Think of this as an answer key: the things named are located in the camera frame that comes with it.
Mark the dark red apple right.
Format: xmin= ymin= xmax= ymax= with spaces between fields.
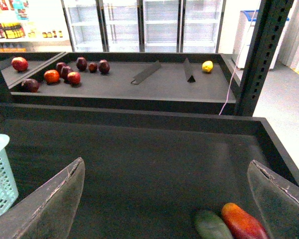
xmin=99 ymin=59 xmax=110 ymax=74

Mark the flat black shelf divider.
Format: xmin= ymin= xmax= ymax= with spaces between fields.
xmin=131 ymin=60 xmax=161 ymax=85

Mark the light blue plastic basket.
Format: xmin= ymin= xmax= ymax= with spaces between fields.
xmin=0 ymin=134 xmax=18 ymax=216

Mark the upright black shelf divider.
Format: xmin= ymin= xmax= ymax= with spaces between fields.
xmin=183 ymin=58 xmax=196 ymax=83

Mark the dark red apple tall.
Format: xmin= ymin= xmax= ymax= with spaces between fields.
xmin=76 ymin=57 xmax=87 ymax=71

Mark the black perforated shelf upright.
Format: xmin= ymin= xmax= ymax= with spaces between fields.
xmin=235 ymin=0 xmax=294 ymax=117

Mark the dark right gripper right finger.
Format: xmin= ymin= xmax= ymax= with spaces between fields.
xmin=247 ymin=160 xmax=299 ymax=239

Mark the black display tray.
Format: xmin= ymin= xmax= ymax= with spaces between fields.
xmin=0 ymin=104 xmax=299 ymax=239
xmin=10 ymin=52 xmax=239 ymax=115
xmin=0 ymin=52 xmax=65 ymax=89

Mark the thin white cable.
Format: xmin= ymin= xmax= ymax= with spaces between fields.
xmin=218 ymin=0 xmax=261 ymax=116

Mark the red apple front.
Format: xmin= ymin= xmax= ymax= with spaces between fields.
xmin=67 ymin=72 xmax=81 ymax=85

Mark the yellow lemon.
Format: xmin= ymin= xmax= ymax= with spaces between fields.
xmin=202 ymin=60 xmax=213 ymax=73

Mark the dark red apple behind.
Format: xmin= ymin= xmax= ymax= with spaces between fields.
xmin=55 ymin=62 xmax=67 ymax=74

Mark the white shelf with bottles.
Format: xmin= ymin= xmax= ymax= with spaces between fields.
xmin=0 ymin=0 xmax=72 ymax=52

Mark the black near display tray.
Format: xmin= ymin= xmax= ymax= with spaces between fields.
xmin=0 ymin=104 xmax=299 ymax=239

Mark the white chest freezer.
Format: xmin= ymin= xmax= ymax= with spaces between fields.
xmin=231 ymin=9 xmax=290 ymax=70

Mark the red apple far left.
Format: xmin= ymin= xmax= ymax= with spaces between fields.
xmin=11 ymin=57 xmax=28 ymax=72

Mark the black left display tray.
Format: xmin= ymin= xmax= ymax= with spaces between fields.
xmin=0 ymin=52 xmax=65 ymax=89

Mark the glass door refrigerator row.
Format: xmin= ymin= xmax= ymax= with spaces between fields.
xmin=62 ymin=0 xmax=225 ymax=53

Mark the black far display tray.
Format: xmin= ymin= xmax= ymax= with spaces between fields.
xmin=10 ymin=52 xmax=239 ymax=115

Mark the dark red apple middle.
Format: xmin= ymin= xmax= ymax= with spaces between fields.
xmin=60 ymin=66 xmax=73 ymax=81

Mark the dark purple fruit front left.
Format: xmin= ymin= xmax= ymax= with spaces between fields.
xmin=21 ymin=79 xmax=40 ymax=93

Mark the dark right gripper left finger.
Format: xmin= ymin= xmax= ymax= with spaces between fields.
xmin=0 ymin=157 xmax=85 ymax=239

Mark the small dark red apple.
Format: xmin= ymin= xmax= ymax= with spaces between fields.
xmin=88 ymin=62 xmax=98 ymax=73

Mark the orange red apple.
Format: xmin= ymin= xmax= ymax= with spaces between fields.
xmin=44 ymin=70 xmax=60 ymax=84

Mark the red orange mango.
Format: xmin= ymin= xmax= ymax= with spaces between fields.
xmin=221 ymin=203 xmax=270 ymax=239

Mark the green mango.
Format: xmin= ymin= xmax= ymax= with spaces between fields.
xmin=194 ymin=210 xmax=233 ymax=239

